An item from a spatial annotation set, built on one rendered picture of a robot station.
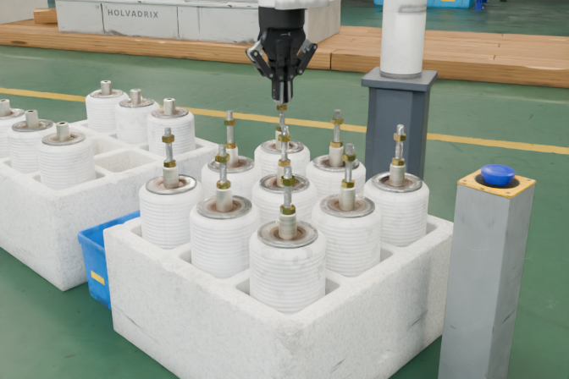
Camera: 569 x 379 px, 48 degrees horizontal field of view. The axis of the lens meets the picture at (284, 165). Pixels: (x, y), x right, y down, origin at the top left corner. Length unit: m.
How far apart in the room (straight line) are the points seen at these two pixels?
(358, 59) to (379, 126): 1.50
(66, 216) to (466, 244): 0.67
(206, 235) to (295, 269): 0.14
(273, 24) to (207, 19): 2.24
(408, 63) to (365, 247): 0.64
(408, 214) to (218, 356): 0.33
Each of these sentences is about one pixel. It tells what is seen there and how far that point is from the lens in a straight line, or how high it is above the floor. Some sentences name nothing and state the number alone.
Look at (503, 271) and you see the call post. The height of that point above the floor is 0.21.
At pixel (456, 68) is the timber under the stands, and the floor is 0.05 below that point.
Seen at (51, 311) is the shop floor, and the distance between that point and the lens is 1.17.
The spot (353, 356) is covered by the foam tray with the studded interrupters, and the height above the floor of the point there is 0.09.
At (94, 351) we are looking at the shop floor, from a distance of 1.06.
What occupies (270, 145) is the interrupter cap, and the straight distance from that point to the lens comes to 1.11.
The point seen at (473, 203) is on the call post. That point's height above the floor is 0.29.
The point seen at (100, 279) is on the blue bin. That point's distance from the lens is 1.14.
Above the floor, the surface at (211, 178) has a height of 0.24.
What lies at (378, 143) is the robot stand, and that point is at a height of 0.15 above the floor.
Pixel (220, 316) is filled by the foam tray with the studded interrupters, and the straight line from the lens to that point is 0.83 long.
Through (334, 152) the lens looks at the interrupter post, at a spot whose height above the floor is 0.27.
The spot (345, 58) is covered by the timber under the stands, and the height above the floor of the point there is 0.06.
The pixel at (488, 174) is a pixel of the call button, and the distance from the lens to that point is 0.81.
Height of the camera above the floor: 0.60
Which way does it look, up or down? 20 degrees down
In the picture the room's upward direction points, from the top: straight up
